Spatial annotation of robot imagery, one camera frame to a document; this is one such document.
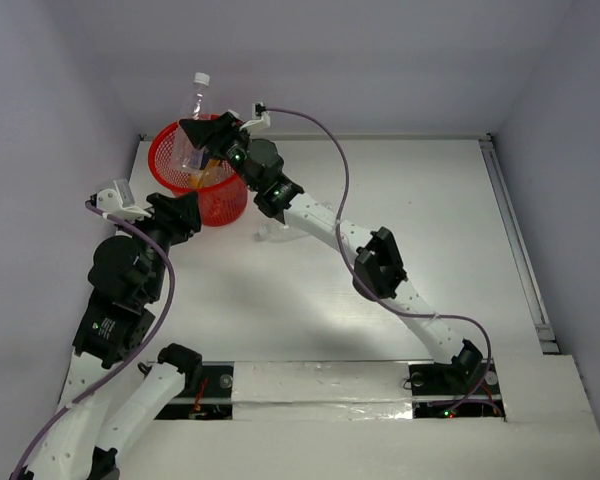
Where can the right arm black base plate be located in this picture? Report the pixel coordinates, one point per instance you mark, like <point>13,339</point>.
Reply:
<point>434,397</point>

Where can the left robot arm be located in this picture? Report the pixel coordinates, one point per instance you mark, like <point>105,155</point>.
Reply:
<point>133,281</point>

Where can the aluminium rail right edge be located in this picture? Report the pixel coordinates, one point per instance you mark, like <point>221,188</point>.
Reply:
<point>530,287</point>

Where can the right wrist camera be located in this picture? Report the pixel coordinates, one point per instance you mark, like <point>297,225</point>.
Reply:
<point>260,120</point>

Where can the red mesh plastic bin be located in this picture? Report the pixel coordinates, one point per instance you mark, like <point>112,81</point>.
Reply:
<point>219,204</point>

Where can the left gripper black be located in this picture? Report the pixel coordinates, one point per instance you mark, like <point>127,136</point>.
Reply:
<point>169,220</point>

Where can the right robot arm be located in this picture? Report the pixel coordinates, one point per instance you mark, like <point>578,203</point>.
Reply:
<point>372,257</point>

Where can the clear bottle white cap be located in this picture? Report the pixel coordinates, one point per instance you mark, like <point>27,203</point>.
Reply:
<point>187,155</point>
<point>273,231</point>

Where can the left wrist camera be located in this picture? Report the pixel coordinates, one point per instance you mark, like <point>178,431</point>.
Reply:
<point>115,197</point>

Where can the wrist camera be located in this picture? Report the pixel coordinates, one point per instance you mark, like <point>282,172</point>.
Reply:
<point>260,120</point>
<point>115,197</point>

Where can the orange bottle dark blue label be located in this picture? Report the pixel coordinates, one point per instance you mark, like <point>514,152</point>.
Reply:
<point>211,175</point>

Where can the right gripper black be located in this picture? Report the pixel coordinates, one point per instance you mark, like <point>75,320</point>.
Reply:
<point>218,131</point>

